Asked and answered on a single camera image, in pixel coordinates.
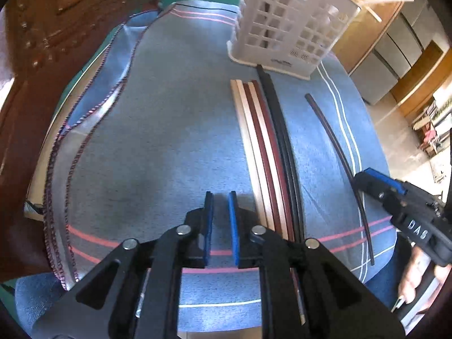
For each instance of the carved wooden chair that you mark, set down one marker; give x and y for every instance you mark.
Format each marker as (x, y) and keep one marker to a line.
(42, 42)

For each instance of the blue striped towel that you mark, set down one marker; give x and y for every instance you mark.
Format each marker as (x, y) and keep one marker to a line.
(159, 130)

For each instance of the wooden cabinet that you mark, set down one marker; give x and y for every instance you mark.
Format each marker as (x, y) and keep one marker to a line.
(353, 49)

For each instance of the beige chopstick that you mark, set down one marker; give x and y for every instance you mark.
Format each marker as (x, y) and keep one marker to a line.
(251, 148)
(264, 148)

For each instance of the dark red chopstick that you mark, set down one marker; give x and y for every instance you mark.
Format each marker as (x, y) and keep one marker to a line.
(258, 148)
(270, 148)

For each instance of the pile of household clutter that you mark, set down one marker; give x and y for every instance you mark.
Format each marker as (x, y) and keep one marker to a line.
(434, 127)

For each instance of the grey drawer unit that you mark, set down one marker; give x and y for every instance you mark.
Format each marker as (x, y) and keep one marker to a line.
(385, 74)

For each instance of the person's right hand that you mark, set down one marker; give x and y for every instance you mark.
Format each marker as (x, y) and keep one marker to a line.
(411, 282)

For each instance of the white plastic lattice basket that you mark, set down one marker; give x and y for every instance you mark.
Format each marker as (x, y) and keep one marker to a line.
(282, 17)

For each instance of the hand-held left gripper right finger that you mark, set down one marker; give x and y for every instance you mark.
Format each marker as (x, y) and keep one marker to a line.
(232, 226)

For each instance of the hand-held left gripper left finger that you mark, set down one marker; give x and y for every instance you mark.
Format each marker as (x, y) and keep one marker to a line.
(209, 226)

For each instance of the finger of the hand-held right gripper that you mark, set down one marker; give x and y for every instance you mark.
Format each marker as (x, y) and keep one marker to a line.
(374, 190)
(385, 180)

